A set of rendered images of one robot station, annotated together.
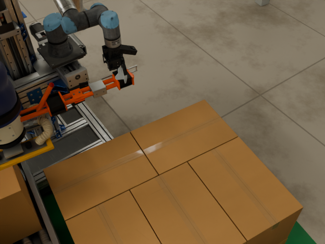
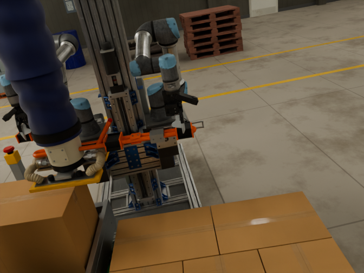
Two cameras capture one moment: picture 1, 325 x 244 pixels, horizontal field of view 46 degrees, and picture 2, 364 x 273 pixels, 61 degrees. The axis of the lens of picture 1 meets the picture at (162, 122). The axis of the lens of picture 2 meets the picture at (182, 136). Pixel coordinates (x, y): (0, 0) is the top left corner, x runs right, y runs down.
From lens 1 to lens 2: 0.80 m
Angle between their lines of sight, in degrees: 31
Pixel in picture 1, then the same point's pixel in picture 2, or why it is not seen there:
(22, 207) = (64, 237)
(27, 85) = not seen: hidden behind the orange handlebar
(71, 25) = (135, 67)
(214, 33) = (349, 146)
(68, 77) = not seen: hidden behind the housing
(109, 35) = (164, 76)
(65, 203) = (118, 255)
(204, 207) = not seen: outside the picture
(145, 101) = (254, 195)
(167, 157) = (236, 238)
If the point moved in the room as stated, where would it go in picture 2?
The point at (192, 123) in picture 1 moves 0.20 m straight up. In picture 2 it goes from (279, 211) to (279, 184)
